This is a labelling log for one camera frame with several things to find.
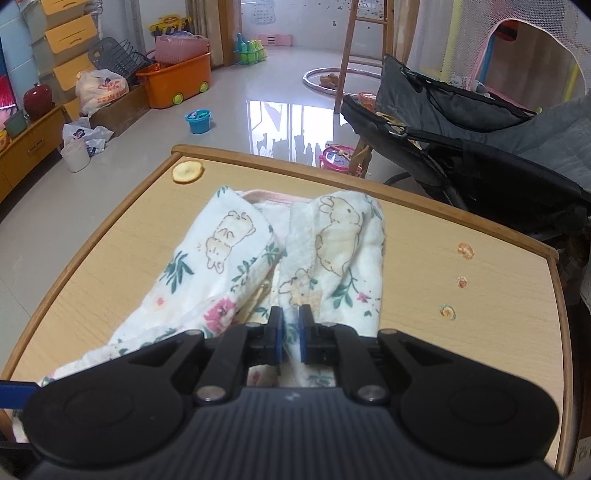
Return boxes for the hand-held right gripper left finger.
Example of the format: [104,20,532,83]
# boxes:
[139,305,284,407]

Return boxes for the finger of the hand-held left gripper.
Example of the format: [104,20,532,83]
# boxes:
[0,381,38,410]

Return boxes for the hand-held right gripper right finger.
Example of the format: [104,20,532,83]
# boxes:
[299,305,455,407]

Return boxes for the white floral baby shirt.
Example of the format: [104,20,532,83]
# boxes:
[11,185,386,444]

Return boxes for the small wooden table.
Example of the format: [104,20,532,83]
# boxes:
[0,144,568,476]

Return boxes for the blue toy bucket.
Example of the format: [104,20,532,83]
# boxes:
[185,109,214,136]

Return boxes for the wooden cabinet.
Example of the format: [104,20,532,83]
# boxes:
[0,104,68,204]

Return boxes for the hula hoop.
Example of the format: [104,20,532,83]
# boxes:
[300,65,384,100]

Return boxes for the black baby stroller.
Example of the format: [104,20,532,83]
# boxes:
[341,54,591,241]

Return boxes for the white blue plastic bag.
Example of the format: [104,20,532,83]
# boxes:
[62,117,114,155]

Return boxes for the brown cardboard box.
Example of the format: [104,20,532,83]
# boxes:
[90,83,151,137]

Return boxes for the orange wheeled storage bin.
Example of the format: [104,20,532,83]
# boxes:
[136,52,212,110]

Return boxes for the green toy bowling pins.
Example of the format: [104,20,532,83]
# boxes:
[233,33,269,65]

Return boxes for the tall wooden stool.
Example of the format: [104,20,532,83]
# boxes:
[333,0,395,114]

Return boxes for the red apple ornament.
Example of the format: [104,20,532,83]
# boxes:
[23,83,54,121]

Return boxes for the television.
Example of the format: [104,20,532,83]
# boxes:
[0,74,19,123]

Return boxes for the pink plastic basket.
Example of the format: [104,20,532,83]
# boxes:
[154,33,209,65]

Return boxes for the white printed plastic bag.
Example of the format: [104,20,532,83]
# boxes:
[75,69,129,116]

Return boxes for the yellow toy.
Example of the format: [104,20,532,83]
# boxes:
[148,16,192,38]

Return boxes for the pink mesh playpen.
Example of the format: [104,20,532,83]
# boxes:
[406,0,591,116]

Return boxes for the stack of yellow drawer boxes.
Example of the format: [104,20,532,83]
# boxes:
[25,0,100,93]

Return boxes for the white wall chart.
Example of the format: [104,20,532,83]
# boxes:
[250,0,276,24]

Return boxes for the black wire rack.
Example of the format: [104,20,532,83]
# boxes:
[88,37,155,88]

